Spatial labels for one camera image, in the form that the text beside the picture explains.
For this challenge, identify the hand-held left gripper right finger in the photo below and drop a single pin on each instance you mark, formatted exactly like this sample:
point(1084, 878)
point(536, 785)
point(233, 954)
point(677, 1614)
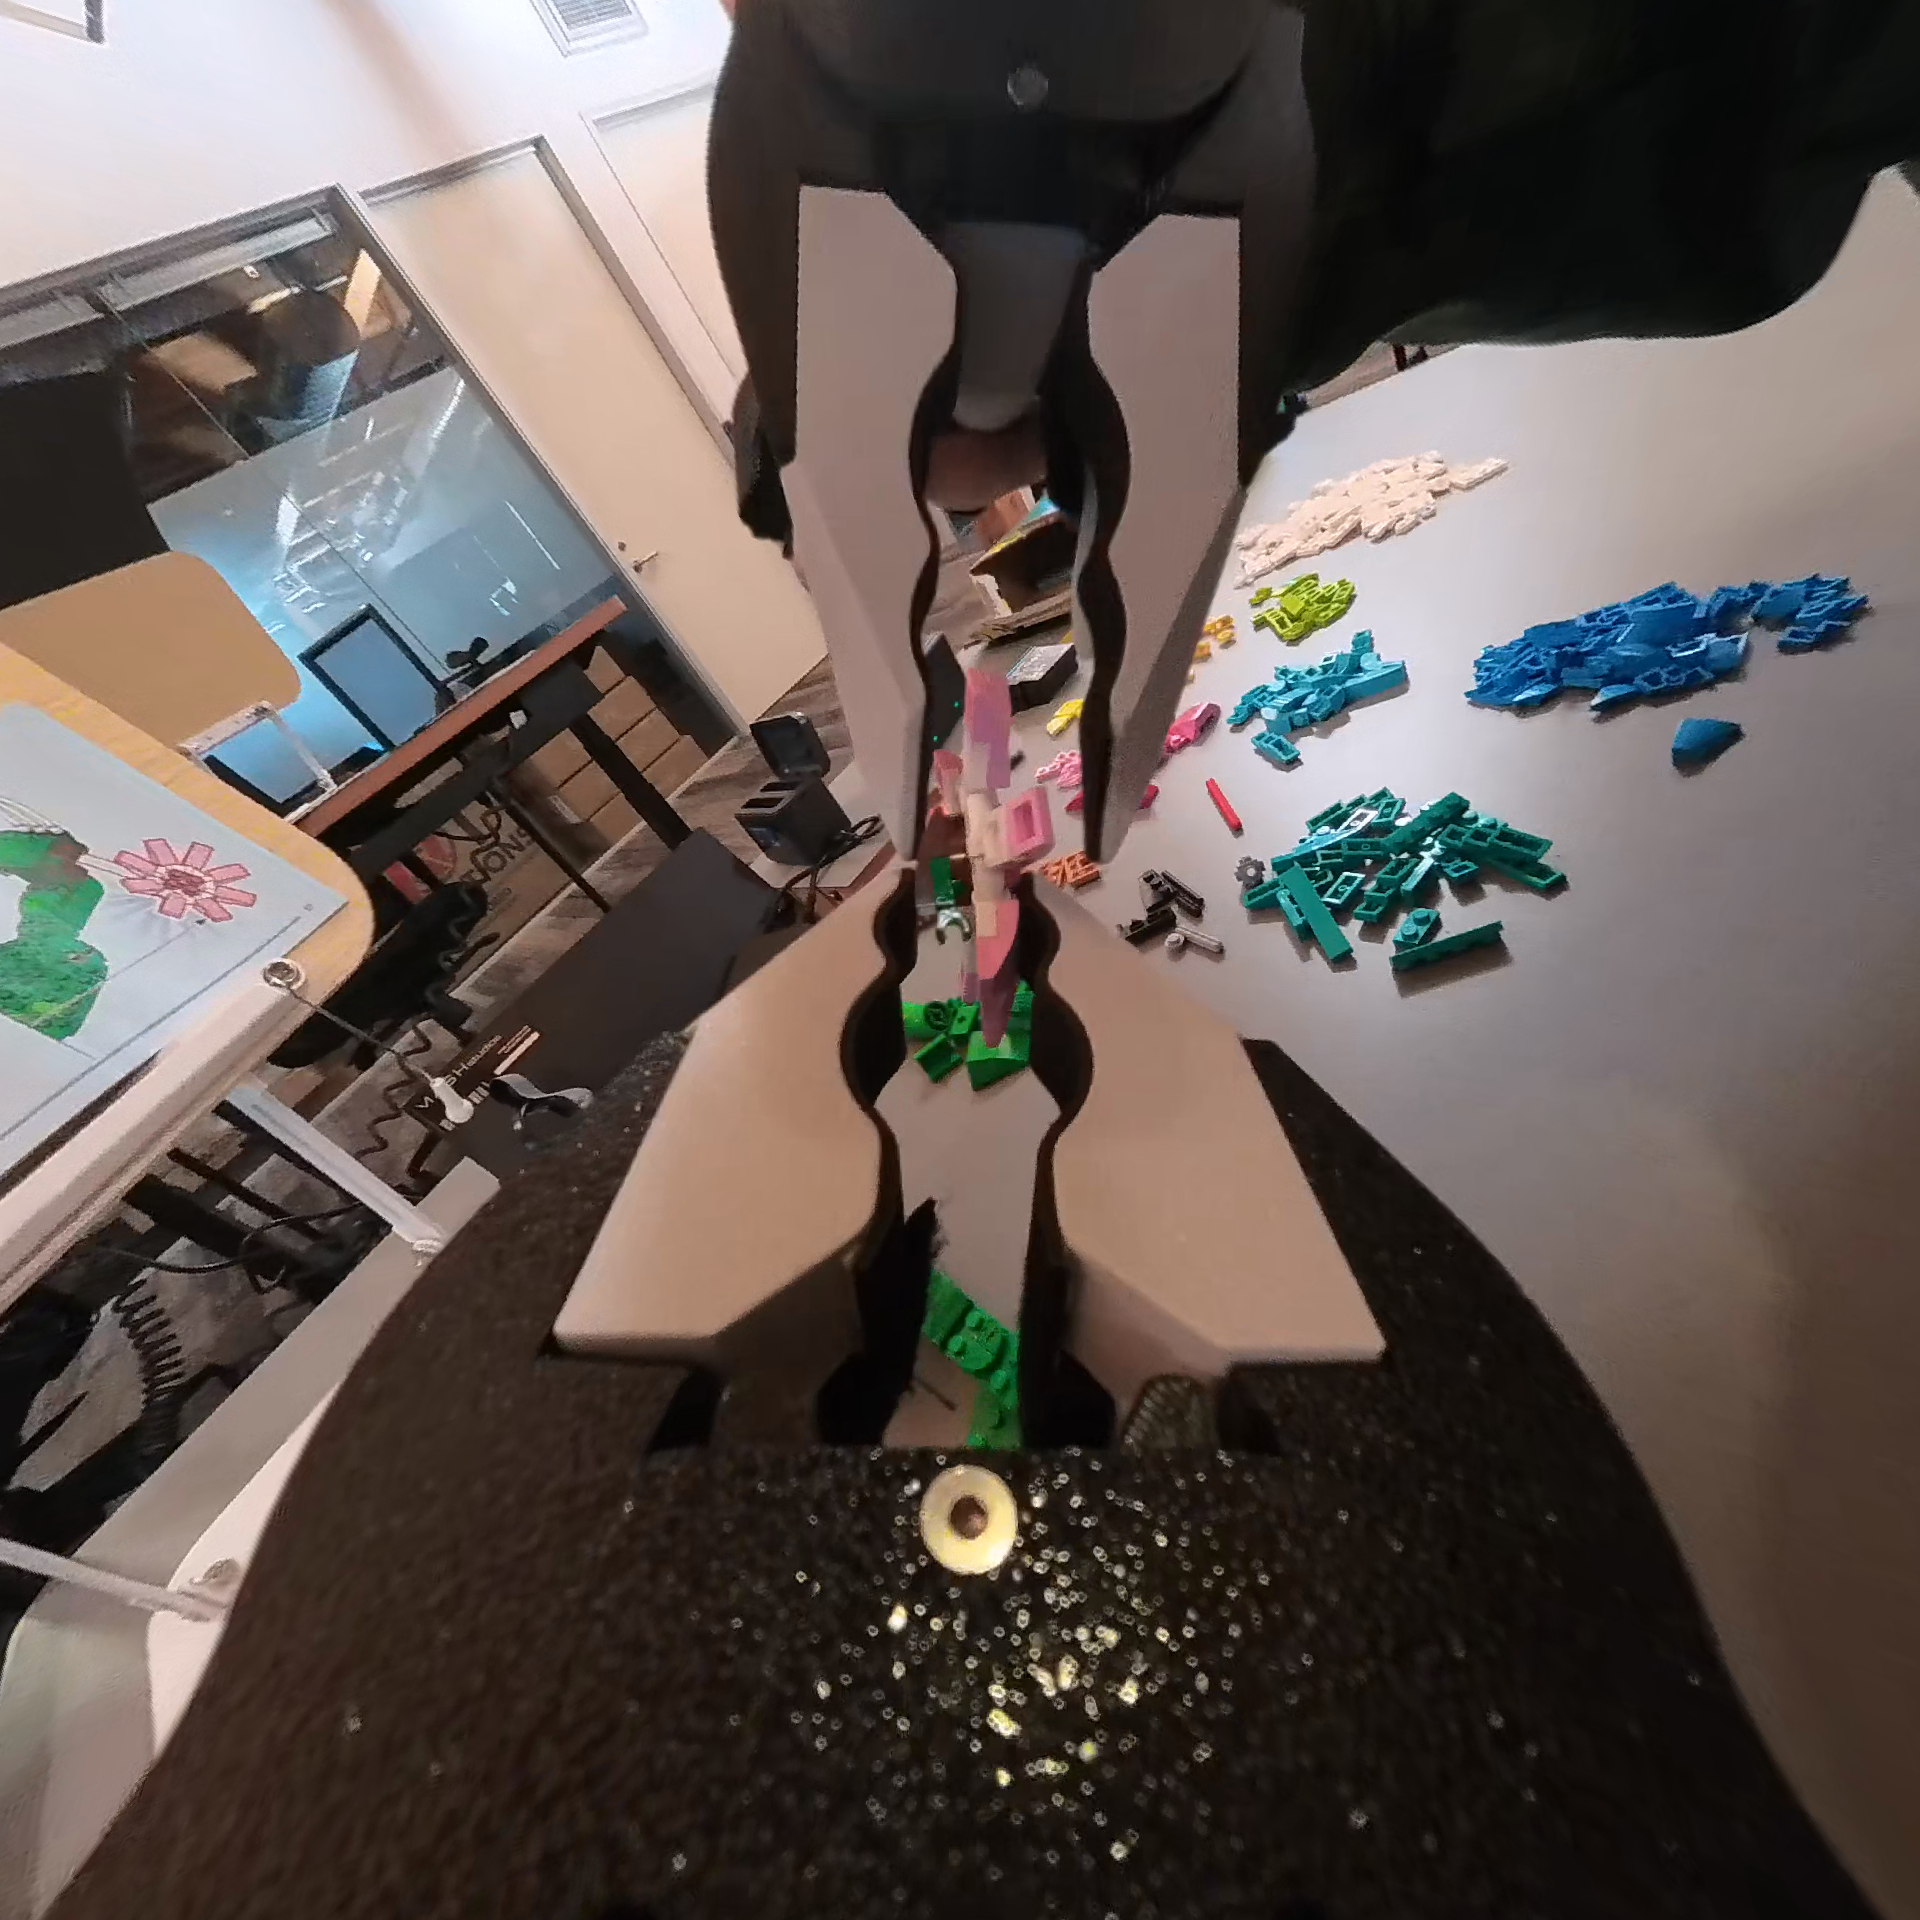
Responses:
point(1199, 1201)

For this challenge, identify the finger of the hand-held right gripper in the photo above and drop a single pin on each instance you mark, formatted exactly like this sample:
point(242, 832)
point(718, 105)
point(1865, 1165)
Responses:
point(864, 418)
point(1185, 390)

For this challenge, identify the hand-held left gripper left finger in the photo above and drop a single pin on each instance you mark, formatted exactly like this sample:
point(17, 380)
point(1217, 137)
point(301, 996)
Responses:
point(718, 1186)

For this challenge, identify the pink lego flower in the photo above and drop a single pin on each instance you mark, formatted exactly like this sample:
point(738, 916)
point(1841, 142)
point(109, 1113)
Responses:
point(998, 841)

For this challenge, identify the person's right forearm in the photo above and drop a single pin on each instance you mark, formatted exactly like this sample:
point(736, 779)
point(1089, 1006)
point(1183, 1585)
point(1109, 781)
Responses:
point(1575, 164)

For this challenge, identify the pile of white lego pieces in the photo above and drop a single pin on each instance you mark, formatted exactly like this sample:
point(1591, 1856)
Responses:
point(1373, 512)

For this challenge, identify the pile of lime lego pieces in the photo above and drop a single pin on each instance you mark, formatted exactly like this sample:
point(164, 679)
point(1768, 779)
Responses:
point(1299, 608)

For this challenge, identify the grey lego pin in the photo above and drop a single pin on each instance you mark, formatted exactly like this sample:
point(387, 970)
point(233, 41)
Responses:
point(1194, 942)

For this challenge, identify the green lego plant model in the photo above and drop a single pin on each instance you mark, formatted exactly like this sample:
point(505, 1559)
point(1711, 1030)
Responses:
point(975, 1350)

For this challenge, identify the black lego pieces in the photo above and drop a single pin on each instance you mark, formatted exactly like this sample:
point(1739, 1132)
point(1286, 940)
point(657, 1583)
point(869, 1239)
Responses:
point(1163, 900)

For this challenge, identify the pile of cyan lego pieces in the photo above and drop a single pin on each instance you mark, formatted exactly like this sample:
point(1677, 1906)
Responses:
point(1313, 693)

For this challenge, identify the magenta lego pieces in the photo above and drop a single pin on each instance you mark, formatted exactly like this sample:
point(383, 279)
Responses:
point(1190, 726)

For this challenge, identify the orange lego piece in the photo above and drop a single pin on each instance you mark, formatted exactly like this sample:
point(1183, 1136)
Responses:
point(1074, 870)

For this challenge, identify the pile of teal lego pieces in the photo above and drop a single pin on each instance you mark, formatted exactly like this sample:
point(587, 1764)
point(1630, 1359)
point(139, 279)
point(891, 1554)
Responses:
point(1395, 878)

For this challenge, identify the red lego bar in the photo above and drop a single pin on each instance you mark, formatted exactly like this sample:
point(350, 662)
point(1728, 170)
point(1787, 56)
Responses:
point(1226, 805)

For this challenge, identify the pile of blue lego pieces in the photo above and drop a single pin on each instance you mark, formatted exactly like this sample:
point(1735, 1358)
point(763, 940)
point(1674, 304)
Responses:
point(1633, 646)

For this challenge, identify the blue curved lego piece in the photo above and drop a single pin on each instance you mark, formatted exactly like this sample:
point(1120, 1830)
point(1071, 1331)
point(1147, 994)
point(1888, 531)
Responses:
point(1706, 743)

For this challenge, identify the lego instruction booklet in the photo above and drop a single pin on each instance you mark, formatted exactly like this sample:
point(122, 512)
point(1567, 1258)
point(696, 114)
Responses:
point(136, 933)

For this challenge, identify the person's right hand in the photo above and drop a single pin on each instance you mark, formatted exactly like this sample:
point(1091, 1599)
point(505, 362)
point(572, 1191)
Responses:
point(983, 468)

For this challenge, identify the open cardboard box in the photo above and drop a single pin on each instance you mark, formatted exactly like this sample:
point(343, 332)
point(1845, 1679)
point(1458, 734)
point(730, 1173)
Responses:
point(1018, 580)

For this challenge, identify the small black box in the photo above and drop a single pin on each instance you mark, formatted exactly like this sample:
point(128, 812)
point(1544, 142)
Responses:
point(1044, 679)

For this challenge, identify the ceiling air vent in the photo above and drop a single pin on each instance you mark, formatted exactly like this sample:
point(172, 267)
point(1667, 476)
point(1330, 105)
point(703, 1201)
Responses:
point(587, 26)

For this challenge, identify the black charging dock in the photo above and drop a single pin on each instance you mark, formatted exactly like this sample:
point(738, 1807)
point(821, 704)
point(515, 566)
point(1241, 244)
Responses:
point(793, 812)

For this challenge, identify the black office chair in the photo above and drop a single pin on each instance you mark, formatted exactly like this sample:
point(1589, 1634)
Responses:
point(419, 945)

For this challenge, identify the row of cardboard boxes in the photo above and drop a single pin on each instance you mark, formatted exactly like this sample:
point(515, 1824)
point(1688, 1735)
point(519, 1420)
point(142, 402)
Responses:
point(636, 743)

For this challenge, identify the brown desk with black legs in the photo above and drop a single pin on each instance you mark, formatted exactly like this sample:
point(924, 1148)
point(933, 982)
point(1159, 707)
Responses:
point(495, 673)

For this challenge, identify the dark computer monitor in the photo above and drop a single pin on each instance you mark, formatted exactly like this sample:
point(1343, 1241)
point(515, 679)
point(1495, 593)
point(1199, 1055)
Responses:
point(353, 683)

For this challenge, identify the wooden booklet board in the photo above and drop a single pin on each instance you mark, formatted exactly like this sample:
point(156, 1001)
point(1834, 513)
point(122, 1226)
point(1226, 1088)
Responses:
point(150, 767)

